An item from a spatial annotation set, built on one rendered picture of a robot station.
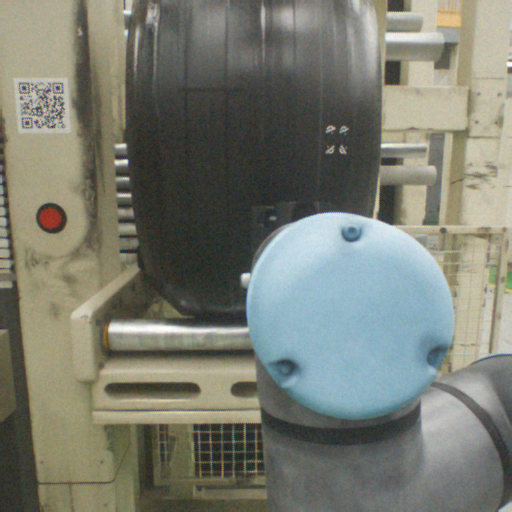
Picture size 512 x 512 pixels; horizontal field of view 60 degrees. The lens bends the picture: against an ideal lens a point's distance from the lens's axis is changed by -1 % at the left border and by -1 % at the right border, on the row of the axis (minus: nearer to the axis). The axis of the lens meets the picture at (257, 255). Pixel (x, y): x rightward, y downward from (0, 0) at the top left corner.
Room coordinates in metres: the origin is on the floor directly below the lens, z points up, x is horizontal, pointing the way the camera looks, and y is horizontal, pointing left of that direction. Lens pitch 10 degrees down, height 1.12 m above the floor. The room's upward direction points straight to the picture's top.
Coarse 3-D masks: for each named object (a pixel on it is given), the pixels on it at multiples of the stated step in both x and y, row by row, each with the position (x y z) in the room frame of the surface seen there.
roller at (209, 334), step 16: (112, 320) 0.60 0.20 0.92; (128, 320) 0.60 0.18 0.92; (144, 320) 0.60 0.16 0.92; (160, 320) 0.60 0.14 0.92; (176, 320) 0.60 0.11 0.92; (192, 320) 0.60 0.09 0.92; (208, 320) 0.60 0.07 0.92; (224, 320) 0.60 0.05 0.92; (240, 320) 0.60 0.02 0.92; (112, 336) 0.58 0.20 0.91; (128, 336) 0.58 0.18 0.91; (144, 336) 0.58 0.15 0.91; (160, 336) 0.58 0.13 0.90; (176, 336) 0.58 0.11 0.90; (192, 336) 0.58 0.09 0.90; (208, 336) 0.58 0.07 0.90; (224, 336) 0.58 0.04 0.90; (240, 336) 0.58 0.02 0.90
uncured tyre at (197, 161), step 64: (192, 0) 0.50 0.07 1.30; (256, 0) 0.50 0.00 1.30; (320, 0) 0.50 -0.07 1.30; (128, 64) 0.51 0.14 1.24; (192, 64) 0.47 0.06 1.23; (256, 64) 0.47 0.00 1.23; (320, 64) 0.48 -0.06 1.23; (128, 128) 0.50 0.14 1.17; (192, 128) 0.47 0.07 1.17; (256, 128) 0.47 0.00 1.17; (320, 128) 0.47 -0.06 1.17; (192, 192) 0.47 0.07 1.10; (256, 192) 0.47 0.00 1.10; (320, 192) 0.48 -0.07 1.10; (192, 256) 0.50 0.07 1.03
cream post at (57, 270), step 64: (0, 0) 0.65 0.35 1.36; (64, 0) 0.66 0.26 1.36; (0, 64) 0.65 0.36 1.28; (64, 64) 0.66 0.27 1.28; (64, 192) 0.66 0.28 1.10; (64, 256) 0.66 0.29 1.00; (64, 320) 0.66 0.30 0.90; (64, 384) 0.66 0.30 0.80; (64, 448) 0.66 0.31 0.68; (128, 448) 0.76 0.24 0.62
